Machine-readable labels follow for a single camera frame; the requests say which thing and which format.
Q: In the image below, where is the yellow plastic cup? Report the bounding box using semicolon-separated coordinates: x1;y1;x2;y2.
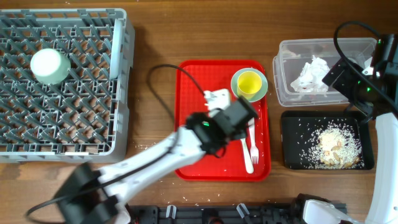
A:
237;71;262;100

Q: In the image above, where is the white paper napkin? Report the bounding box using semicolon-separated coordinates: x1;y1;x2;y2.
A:
290;55;330;93

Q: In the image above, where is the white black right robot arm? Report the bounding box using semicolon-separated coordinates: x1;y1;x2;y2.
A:
282;113;397;223

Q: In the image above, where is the red plastic serving tray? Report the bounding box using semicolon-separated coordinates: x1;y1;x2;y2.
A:
175;60;271;182

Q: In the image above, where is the clear plastic waste bin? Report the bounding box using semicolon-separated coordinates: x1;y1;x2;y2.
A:
273;37;377;107

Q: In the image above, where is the small green saucer plate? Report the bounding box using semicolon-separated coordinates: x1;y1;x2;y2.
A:
231;68;269;103

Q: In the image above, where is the large light blue plate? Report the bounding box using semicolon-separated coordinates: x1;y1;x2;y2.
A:
109;19;123;80

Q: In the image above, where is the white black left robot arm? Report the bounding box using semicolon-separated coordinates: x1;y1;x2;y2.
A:
54;106;257;223

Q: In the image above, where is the white plastic fork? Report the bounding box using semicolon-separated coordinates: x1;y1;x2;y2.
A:
248;119;259;165

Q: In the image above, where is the white plastic spoon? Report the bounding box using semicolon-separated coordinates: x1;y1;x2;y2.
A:
240;138;254;174

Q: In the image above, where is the grey plastic dishwasher rack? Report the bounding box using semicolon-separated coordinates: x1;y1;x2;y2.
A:
1;8;135;163

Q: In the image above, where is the green bowl with rice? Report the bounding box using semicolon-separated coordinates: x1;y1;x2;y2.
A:
30;49;71;85

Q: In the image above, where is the pile of rice leftovers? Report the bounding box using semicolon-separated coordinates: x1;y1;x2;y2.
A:
297;121;364;169

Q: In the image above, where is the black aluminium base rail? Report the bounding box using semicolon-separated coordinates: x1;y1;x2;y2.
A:
129;203;301;224

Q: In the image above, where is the black rectangular tray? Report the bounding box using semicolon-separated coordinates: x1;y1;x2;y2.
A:
281;111;375;170

